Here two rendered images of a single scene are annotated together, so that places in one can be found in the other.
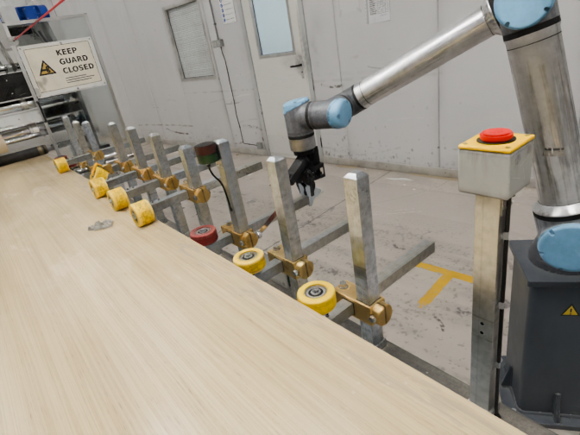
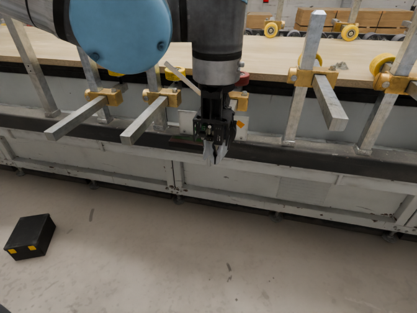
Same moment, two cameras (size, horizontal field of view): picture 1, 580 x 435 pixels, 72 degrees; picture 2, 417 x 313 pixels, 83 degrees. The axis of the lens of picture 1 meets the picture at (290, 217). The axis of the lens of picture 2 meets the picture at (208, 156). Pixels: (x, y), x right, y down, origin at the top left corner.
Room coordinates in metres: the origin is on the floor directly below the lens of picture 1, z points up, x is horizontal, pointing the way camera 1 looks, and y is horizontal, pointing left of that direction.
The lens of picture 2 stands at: (1.68, -0.40, 1.18)
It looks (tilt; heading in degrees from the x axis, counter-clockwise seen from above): 37 degrees down; 139
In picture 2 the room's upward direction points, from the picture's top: straight up
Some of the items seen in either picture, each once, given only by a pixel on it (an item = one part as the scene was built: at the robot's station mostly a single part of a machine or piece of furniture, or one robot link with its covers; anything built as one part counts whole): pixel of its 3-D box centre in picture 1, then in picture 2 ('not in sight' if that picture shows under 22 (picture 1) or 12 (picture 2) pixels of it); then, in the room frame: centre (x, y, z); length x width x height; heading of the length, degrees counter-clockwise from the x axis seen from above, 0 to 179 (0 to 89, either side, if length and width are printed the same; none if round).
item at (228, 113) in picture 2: (307, 165); (215, 111); (1.36, -0.10, 0.97); 0.09 x 0.08 x 0.12; 125
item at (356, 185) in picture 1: (366, 276); (92, 74); (0.72, -0.14, 0.90); 0.03 x 0.03 x 0.48; 36
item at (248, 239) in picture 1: (238, 235); (228, 100); (1.14, 0.17, 0.85); 0.13 x 0.06 x 0.05; 36
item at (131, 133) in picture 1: (147, 179); not in sight; (1.73, 0.59, 0.91); 0.03 x 0.03 x 0.48; 36
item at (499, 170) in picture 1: (494, 166); not in sight; (0.51, -0.29, 1.18); 0.07 x 0.07 x 0.08; 36
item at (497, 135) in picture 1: (495, 137); not in sight; (0.51, -0.29, 1.22); 0.04 x 0.04 x 0.02
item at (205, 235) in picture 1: (206, 245); (237, 87); (1.09, 0.27, 0.85); 0.08 x 0.08 x 0.11
